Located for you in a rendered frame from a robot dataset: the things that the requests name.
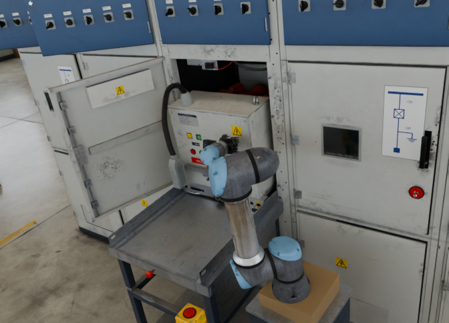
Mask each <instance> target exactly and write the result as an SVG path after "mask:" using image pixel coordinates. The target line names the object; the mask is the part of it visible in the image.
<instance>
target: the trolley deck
mask: <svg viewBox="0 0 449 323"><path fill-rule="evenodd" d="M282 213H283V202H282V203H281V202H278V203H277V204H276V205H275V206H274V207H273V208H272V209H271V210H270V211H269V212H268V213H267V214H266V216H265V217H264V218H263V219H262V220H261V221H260V223H259V224H258V225H257V226H256V227H255V229H256V233H257V239H258V241H259V240H260V238H262V236H263V235H264V234H265V233H266V232H267V230H268V229H269V228H270V227H271V226H272V224H274V222H275V221H276V220H277V219H278V218H279V216H280V215H281V214H282ZM231 237H232V233H231V229H230V225H229V220H228V217H227V211H226V208H225V203H224V202H221V201H217V200H215V199H214V198H213V197H209V196H206V195H201V194H198V195H196V194H193V193H189V192H187V194H185V195H184V196H183V197H181V198H180V199H179V200H177V202H175V203H174V204H173V205H171V206H170V207H169V208H167V210H165V211H164V212H163V213H161V214H160V215H159V216H157V218H155V219H154V220H153V221H152V222H150V223H149V224H148V225H147V226H145V227H144V228H143V229H142V230H140V231H139V232H138V233H137V234H135V235H134V236H133V237H132V238H130V239H129V240H128V241H127V242H125V244H123V245H122V246H121V247H119V248H118V249H117V250H115V249H112V248H111V245H110V243H109V244H108V245H107V247H108V251H109V254H110V255H111V256H113V257H116V258H118V259H120V260H122V261H125V262H127V263H130V264H132V265H134V266H136V267H139V268H141V269H143V270H146V271H152V270H155V271H154V272H153V274H155V275H157V276H160V277H162V278H164V279H167V280H169V281H171V282H174V283H176V284H179V285H181V286H184V287H185V288H188V289H190V290H193V291H195V292H198V293H199V294H202V295H204V296H207V297H209V298H210V297H211V296H212V295H213V294H214V293H215V292H216V290H217V289H218V288H219V287H220V285H221V284H222V283H223V282H224V281H225V280H226V279H227V278H228V276H229V275H230V274H231V273H232V271H233V269H232V267H231V264H230V260H231V259H233V253H234V252H232V253H231V255H230V256H229V257H228V258H227V259H226V260H225V261H224V263H223V264H222V265H221V266H220V267H219V268H218V269H217V270H216V271H215V272H214V273H213V275H212V276H211V277H210V278H209V279H208V280H207V281H206V283H205V284H204V285H203V286H202V285H200V284H198V283H195V281H196V280H197V279H198V278H199V277H200V276H199V271H200V270H201V269H202V268H203V267H204V266H205V265H206V264H207V263H208V262H209V261H210V260H211V259H212V258H213V257H214V256H215V255H216V253H217V252H218V251H219V250H220V249H221V248H222V247H223V246H224V245H225V244H226V243H227V241H228V240H229V239H230V238H231Z"/></svg>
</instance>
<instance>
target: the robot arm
mask: <svg viewBox="0 0 449 323"><path fill-rule="evenodd" d="M238 143H239V137H231V136H227V134H224V135H222V137H220V139H219V141H218V140H209V139H206V140H203V149H202V151H201V153H200V159H201V161H202V162H203V163H204V164H205V165H206V167H207V169H208V175H209V181H210V186H211V189H212V192H213V195H214V196H216V197H219V199H220V200H221V201H223V202H224V205H225V208H226V211H227V217H228V220H229V225H230V229H231V233H232V237H233V242H234V245H235V251H234V253H233V259H231V260H230V264H231V267H232V269H233V271H234V273H235V276H236V278H237V281H238V283H239V285H240V287H241V288H242V289H247V288H252V287H253V286H256V285H259V284H262V283H264V282H268V281H270V280H273V281H272V286H271V287H272V291H273V295H274V297H276V299H278V300H279V301H281V302H284V303H287V304H295V303H298V302H301V301H303V300H304V299H305V298H306V297H307V296H308V295H309V293H310V291H311V285H310V281H309V278H308V277H307V275H306V274H305V272H304V269H303V260H302V252H301V248H300V245H299V243H298V242H297V241H296V240H294V239H293V238H290V237H285V236H280V237H275V238H273V239H272V240H271V241H270V242H269V245H268V247H266V248H264V249H263V248H262V247H261V246H260V245H259V243H258V239H257V233H256V229H255V223H254V219H253V213H252V209H251V203H250V200H249V196H250V195H251V193H252V186H251V185H255V184H257V183H261V182H263V181H266V180H267V179H269V178H270V177H272V176H273V175H274V174H275V173H276V172H277V169H278V168H279V157H278V156H277V154H276V153H275V152H274V151H273V150H271V149H270V148H265V147H255V148H250V149H247V150H243V151H237V150H238V148H237V147H239V145H238ZM234 152H235V153H234ZM227 154H229V155H227ZM226 155H227V156H226Z"/></svg>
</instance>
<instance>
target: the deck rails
mask: <svg viewBox="0 0 449 323"><path fill-rule="evenodd" d="M185 194H187V192H186V191H185V190H183V188H181V189H177V188H174V187H173V188H171V189H170V190H169V191H167V192H166V193H165V194H163V195H162V196H161V197H159V198H158V199H157V200H155V201H154V202H153V203H151V204H150V205H149V206H147V208H145V209H144V210H142V211H141V212H139V214H137V215H136V216H134V217H133V218H131V220H129V221H128V222H127V223H125V224H124V225H123V226H121V227H120V228H119V229H117V230H116V231H115V232H113V233H112V234H111V235H109V236H108V239H109V242H110V245H111V248H112V249H115V250H117V249H118V248H119V247H121V246H122V245H123V244H125V242H127V241H128V240H129V239H130V238H132V237H133V236H134V235H135V234H137V233H138V232H139V231H140V230H142V229H143V228H144V227H145V226H147V225H148V224H149V223H150V222H152V221H153V220H154V219H155V218H157V216H159V215H160V214H161V213H163V212H164V211H165V210H167V208H169V207H170V206H171V205H173V204H174V203H175V202H177V200H179V199H180V198H181V197H183V196H184V195H185ZM277 203H278V200H277V191H275V192H274V193H273V194H272V195H271V196H270V197H269V198H268V199H267V200H266V201H265V202H264V203H263V204H262V205H261V207H260V208H259V209H258V210H257V211H256V212H255V213H254V214H253V219H254V223H255V226H257V225H258V224H259V223H260V221H261V220H262V219H263V218H264V217H265V216H266V214H267V213H268V212H269V211H270V210H271V209H272V208H273V207H274V206H275V205H276V204H277ZM113 235H115V237H114V238H113V239H111V237H112V236H113ZM234 250H235V245H234V242H233V237H231V238H230V239H229V240H228V241H227V243H226V244H225V245H224V246H223V247H222V248H221V249H220V250H219V251H218V252H217V253H216V255H215V256H214V257H213V258H212V259H211V260H210V261H209V262H208V263H207V264H206V265H205V266H204V267H203V268H202V269H201V270H200V271H199V276H200V277H199V278H198V279H197V280H196V281H195V283H198V284H200V285H202V286H203V285H204V284H205V283H206V281H207V280H208V279H209V278H210V277H211V276H212V275H213V273H214V272H215V271H216V270H217V269H218V268H219V267H220V266H221V265H222V264H223V263H224V262H225V260H226V259H227V258H228V257H229V256H230V255H231V253H232V252H233V251H234ZM204 270H205V272H204V273H203V274H201V273H202V272H203V271H204Z"/></svg>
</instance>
